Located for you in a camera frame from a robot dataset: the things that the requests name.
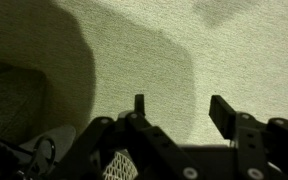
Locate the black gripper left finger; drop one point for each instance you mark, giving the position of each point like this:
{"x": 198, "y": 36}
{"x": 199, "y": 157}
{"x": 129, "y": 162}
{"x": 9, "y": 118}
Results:
{"x": 157, "y": 146}

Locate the green zippered bag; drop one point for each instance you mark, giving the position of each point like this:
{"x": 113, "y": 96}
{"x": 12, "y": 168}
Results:
{"x": 62, "y": 136}

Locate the grey fabric sofa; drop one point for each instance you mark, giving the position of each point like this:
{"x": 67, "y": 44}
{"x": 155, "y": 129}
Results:
{"x": 10, "y": 100}

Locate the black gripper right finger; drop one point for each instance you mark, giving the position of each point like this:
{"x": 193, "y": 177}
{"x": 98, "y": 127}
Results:
{"x": 250, "y": 146}

